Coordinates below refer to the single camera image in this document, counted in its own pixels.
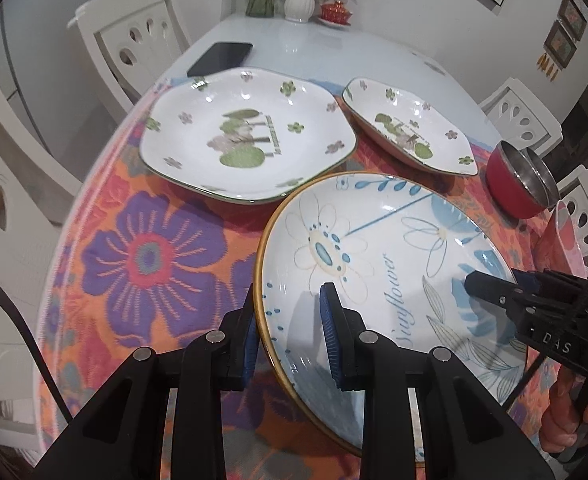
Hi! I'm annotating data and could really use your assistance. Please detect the pink patterned ceramic bowl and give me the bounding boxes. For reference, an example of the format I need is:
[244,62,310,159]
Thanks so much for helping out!
[533,200,588,278]

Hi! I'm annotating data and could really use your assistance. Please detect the red steel-lined bowl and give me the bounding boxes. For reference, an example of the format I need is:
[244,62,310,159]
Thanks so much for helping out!
[486,141,550,220]

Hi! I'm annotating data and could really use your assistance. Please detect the round blue sunflower plate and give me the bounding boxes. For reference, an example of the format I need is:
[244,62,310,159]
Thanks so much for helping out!
[254,172,526,451]

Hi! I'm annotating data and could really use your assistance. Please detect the small octagonal floral plate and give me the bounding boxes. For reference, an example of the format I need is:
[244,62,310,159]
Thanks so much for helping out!
[341,78,478,177]

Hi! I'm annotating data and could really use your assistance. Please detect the large octagonal floral plate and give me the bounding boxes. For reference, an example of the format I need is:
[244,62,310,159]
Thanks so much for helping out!
[139,68,357,204]

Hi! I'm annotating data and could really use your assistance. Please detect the grey steel bowl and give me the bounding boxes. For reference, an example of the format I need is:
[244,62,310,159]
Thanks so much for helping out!
[524,148,560,209]

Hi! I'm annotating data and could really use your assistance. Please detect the person's right hand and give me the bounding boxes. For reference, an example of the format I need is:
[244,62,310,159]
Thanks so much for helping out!
[539,366,588,453]

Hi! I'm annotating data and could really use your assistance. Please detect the near right white chair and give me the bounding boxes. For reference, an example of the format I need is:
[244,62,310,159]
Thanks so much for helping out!
[557,165,588,272]

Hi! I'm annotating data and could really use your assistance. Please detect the white chair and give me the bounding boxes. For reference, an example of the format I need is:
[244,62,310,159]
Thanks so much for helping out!
[557,165,588,272]
[479,77,563,157]
[0,90,80,464]
[67,0,191,122]

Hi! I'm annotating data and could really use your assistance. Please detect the orange floral table cloth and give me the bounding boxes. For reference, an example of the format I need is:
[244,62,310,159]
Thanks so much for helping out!
[38,81,548,479]

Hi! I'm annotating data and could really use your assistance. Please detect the far right white chair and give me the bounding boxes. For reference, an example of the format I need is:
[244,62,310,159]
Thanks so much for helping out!
[479,77,563,157]

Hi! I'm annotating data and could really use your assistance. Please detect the orange hanging tassels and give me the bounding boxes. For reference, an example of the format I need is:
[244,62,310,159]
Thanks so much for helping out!
[536,53,559,81]

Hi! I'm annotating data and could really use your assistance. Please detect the lower small framed picture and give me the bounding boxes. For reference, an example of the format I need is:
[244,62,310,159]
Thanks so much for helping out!
[544,21,577,68]

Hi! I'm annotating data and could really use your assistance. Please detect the small framed picture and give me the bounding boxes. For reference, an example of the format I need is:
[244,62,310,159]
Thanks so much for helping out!
[558,0,588,41]
[544,21,577,68]

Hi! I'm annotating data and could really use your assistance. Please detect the near left white chair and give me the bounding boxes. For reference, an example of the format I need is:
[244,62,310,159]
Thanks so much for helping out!
[0,90,80,464]

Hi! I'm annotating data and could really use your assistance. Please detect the upper small framed picture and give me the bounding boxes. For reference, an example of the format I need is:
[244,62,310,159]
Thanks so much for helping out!
[558,0,588,41]

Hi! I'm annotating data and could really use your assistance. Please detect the white refrigerator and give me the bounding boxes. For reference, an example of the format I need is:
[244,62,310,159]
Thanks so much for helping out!
[0,0,116,157]

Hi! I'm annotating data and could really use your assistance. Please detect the black smartphone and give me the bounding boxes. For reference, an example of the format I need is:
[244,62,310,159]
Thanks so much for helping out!
[187,42,253,78]

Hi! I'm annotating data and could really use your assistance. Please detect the far left white chair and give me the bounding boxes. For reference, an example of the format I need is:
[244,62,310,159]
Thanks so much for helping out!
[67,0,191,122]

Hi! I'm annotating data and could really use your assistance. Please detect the black cable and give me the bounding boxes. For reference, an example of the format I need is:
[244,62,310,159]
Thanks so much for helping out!
[0,261,74,424]

